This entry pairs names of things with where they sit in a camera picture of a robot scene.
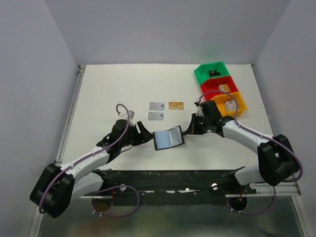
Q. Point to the white box in yellow bin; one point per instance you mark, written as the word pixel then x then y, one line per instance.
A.
pixel 231 105

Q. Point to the yellow plastic bin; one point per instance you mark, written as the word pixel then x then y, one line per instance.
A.
pixel 222 98

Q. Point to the aluminium extrusion rail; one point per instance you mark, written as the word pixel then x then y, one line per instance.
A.
pixel 68 119

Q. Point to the black part in green bin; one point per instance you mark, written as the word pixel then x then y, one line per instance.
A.
pixel 213 74

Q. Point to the red plastic bin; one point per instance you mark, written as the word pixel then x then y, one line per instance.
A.
pixel 212 85

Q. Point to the black leather card holder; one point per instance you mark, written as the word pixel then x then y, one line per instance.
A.
pixel 169 139

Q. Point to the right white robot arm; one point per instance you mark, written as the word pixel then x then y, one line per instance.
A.
pixel 276 160

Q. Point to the gold credit card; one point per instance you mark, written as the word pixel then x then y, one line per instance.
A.
pixel 176 105

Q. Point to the white box in red bin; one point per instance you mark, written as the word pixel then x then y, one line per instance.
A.
pixel 224 88

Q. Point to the silver grey credit card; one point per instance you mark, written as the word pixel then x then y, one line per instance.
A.
pixel 157 106

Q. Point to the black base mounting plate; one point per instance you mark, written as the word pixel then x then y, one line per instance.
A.
pixel 169 187

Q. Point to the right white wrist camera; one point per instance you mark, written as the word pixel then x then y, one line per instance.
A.
pixel 199 111

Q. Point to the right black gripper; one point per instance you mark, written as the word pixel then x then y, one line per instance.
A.
pixel 197 124

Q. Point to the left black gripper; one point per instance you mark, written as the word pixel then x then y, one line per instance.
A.
pixel 138 135

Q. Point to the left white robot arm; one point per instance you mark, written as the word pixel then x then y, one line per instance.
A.
pixel 57 186

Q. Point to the green plastic bin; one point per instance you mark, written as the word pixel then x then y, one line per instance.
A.
pixel 201 72

